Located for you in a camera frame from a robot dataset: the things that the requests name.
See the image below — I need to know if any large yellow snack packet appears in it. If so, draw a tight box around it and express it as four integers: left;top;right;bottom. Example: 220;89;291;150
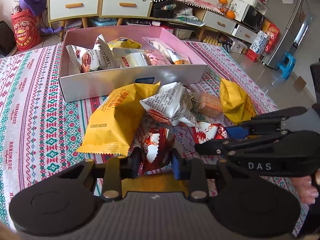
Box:
77;82;161;156

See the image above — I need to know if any red white candy packet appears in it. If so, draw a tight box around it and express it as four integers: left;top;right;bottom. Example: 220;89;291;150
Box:
139;127;175;173

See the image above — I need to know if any right hand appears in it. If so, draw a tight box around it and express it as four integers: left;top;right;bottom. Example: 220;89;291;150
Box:
291;176;319;205

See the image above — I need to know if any red white candy packet two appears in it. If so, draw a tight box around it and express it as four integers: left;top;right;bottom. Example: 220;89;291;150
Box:
191;122;228;144

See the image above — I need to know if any clear wrapped brown biscuit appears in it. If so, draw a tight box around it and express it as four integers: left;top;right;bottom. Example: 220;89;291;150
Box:
197;93;223;118

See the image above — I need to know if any blue plastic stool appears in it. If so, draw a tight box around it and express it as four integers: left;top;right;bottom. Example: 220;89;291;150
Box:
277;52;296;80

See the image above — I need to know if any white printed snack packet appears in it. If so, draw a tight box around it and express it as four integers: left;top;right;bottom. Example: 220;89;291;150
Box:
140;82;198;127

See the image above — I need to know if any striped patterned cloth mat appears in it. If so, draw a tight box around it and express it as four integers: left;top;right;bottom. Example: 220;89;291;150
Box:
1;41;278;231

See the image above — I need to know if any white orange lotus packet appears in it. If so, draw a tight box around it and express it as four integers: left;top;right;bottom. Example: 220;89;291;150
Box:
143;37;191;64

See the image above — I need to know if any pink cardboard box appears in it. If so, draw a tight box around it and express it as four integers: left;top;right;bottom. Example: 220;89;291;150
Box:
59;26;207;102

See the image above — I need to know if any pink wrapped snack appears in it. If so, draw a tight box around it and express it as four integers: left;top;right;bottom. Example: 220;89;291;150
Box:
143;49;171;66

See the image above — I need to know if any pale yellow cake packet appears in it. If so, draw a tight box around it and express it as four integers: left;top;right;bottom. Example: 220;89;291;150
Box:
112;48;148;68

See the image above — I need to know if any grey refrigerator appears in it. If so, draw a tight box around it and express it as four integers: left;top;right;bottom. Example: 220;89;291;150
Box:
262;0;313;69

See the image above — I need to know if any white microwave oven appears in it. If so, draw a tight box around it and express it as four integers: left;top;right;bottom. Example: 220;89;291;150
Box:
229;0;269;32

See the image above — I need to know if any white red biscuit packet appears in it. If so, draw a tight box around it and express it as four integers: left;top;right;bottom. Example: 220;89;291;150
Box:
66;34;119;73

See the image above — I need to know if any small yellow snack packet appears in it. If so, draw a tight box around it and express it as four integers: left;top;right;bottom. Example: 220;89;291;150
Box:
107;37;142;50

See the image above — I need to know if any low wooden tv stand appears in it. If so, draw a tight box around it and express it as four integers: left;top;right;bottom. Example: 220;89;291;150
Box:
150;0;259;43

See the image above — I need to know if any black woven basket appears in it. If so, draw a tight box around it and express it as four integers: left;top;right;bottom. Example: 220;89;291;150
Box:
0;21;16;57

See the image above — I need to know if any red snack bucket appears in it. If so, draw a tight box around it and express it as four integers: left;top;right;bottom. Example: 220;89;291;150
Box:
11;9;41;51

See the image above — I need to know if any wooden white drawer cabinet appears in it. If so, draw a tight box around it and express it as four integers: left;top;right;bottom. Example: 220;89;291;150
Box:
47;0;152;28

